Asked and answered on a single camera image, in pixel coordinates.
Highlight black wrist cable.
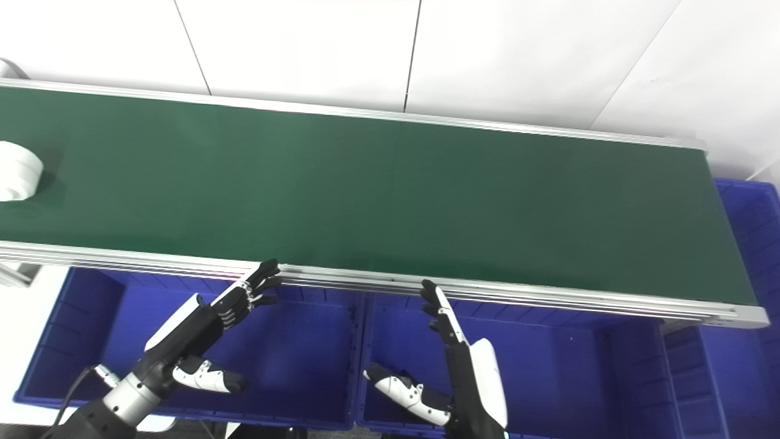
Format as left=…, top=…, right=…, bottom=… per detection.
left=48, top=365, right=105, bottom=439

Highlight aluminium conveyor leg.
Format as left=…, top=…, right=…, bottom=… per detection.
left=0, top=261, right=34, bottom=288

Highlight white cylindrical plastic part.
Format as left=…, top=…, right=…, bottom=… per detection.
left=0, top=141, right=44, bottom=202

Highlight blue plastic bin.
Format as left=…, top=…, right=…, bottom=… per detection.
left=356, top=291, right=684, bottom=439
left=663, top=178, right=780, bottom=439
left=13, top=266, right=366, bottom=431

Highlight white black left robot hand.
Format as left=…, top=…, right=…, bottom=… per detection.
left=135, top=259, right=283, bottom=394

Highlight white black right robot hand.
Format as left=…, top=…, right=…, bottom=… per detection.
left=364, top=279, right=509, bottom=439

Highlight green conveyor belt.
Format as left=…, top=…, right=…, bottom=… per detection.
left=0, top=78, right=770, bottom=330
left=0, top=86, right=758, bottom=305

